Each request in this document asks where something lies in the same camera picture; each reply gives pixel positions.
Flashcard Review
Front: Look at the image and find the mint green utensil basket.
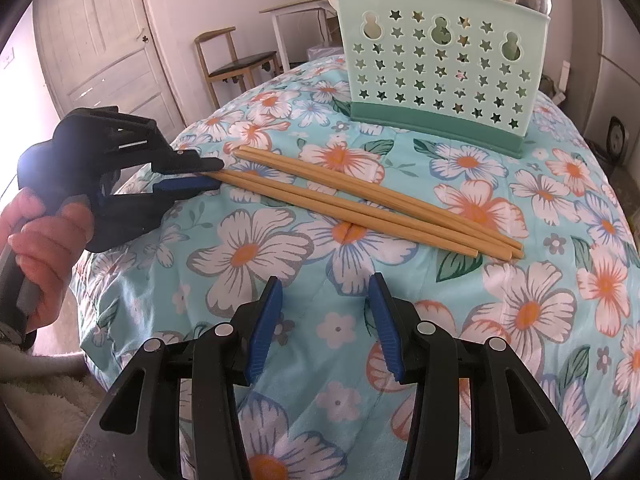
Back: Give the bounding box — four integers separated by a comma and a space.
335, 0, 549, 158

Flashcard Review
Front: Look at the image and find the white side table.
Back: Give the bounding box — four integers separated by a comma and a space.
259, 0, 333, 72

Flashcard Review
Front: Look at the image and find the white door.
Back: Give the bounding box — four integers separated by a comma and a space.
32, 0, 184, 141

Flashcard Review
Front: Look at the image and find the grey refrigerator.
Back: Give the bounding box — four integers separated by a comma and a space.
564, 0, 639, 158

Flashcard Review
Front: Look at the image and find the wooden chair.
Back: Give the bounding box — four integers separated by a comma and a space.
193, 26, 282, 110

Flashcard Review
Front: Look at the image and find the person's left hand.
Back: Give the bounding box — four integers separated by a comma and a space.
1, 188, 94, 332

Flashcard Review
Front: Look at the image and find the wooden chopstick front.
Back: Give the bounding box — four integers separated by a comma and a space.
205, 169, 478, 257

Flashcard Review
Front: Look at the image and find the floral blue tablecloth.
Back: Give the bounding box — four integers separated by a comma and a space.
72, 56, 639, 479

